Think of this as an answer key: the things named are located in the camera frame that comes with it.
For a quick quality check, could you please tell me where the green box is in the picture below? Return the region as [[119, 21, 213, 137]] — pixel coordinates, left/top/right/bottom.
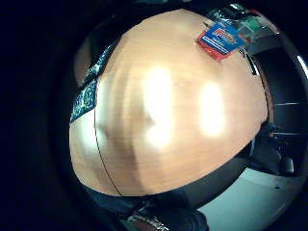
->
[[241, 15, 264, 33]]

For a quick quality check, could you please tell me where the black office chair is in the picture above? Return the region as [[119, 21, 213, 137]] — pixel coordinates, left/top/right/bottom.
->
[[247, 121, 296, 177]]

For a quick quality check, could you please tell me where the blue and red snack packet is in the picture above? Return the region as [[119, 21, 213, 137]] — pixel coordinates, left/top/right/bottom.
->
[[194, 20, 246, 62]]

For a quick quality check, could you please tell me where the thin black cable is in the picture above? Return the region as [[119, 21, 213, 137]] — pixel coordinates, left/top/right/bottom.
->
[[92, 107, 123, 196]]

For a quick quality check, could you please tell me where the the person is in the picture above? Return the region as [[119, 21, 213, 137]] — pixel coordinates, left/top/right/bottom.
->
[[68, 36, 123, 124]]

